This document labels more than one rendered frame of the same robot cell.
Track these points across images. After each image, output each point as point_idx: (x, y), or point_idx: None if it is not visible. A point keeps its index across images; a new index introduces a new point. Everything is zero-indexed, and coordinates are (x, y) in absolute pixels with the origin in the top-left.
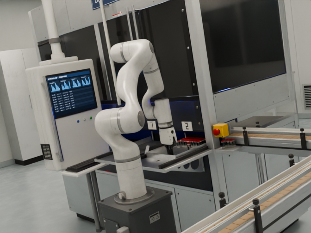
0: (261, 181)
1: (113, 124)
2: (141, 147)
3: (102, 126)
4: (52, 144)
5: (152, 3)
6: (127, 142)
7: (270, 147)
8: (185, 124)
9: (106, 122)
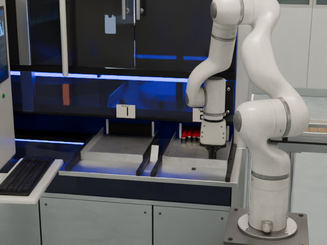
0: (289, 187)
1: (280, 124)
2: (112, 147)
3: (262, 128)
4: None
5: None
6: (278, 149)
7: (319, 144)
8: (199, 113)
9: (270, 122)
